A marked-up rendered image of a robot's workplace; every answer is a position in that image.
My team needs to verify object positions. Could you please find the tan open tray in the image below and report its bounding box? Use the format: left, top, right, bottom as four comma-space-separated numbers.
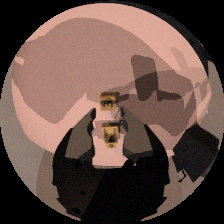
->
102, 122, 118, 143

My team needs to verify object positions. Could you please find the tan cube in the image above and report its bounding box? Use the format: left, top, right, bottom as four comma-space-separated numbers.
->
105, 135, 117, 149
100, 92, 116, 111

